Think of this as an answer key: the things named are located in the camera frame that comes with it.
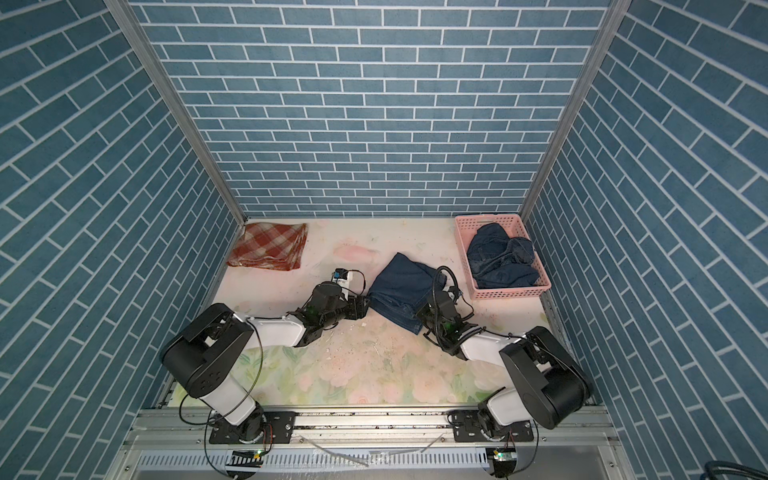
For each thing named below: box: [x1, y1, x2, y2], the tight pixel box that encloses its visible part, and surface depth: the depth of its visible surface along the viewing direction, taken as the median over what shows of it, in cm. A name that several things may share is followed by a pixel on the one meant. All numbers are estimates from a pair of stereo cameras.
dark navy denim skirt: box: [467, 223, 540, 289], surface depth 104 cm
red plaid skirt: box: [227, 222, 308, 271], surface depth 110 cm
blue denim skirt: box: [367, 252, 447, 335], surface depth 96 cm
